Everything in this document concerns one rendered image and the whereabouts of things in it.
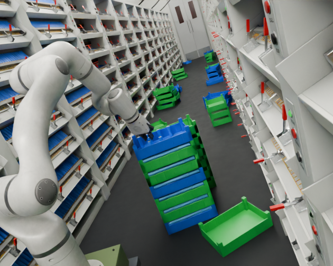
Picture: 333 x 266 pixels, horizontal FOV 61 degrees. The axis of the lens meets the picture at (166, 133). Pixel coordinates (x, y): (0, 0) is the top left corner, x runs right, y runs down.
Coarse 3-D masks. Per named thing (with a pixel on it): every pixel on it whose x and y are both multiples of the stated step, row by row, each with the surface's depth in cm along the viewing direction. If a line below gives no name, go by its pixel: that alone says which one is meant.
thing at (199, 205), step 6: (210, 192) 153; (204, 198) 153; (210, 198) 154; (192, 204) 153; (198, 204) 154; (204, 204) 154; (210, 204) 155; (174, 210) 153; (180, 210) 153; (186, 210) 154; (192, 210) 154; (162, 216) 153; (168, 216) 153; (174, 216) 154; (180, 216) 154
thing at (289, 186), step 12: (264, 132) 112; (264, 144) 112; (276, 144) 105; (276, 168) 93; (288, 168) 88; (288, 180) 84; (288, 192) 80; (300, 192) 76; (300, 216) 70; (312, 240) 56; (312, 252) 57
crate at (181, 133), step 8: (176, 128) 161; (184, 128) 158; (168, 136) 160; (176, 136) 141; (184, 136) 142; (136, 144) 158; (144, 144) 160; (152, 144) 141; (160, 144) 141; (168, 144) 142; (176, 144) 142; (136, 152) 140; (144, 152) 141; (152, 152) 142; (160, 152) 142
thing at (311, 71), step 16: (320, 32) 34; (304, 48) 35; (320, 48) 35; (288, 64) 36; (304, 64) 35; (320, 64) 35; (288, 80) 36; (304, 80) 36; (320, 80) 36; (304, 96) 35; (320, 96) 33; (320, 112) 30
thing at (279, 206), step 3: (294, 198) 71; (297, 201) 71; (279, 204) 73; (282, 204) 72; (285, 204) 72; (288, 204) 72; (291, 204) 71; (294, 204) 71; (270, 207) 73; (273, 207) 72; (276, 207) 72; (279, 207) 72; (282, 207) 72; (273, 210) 72
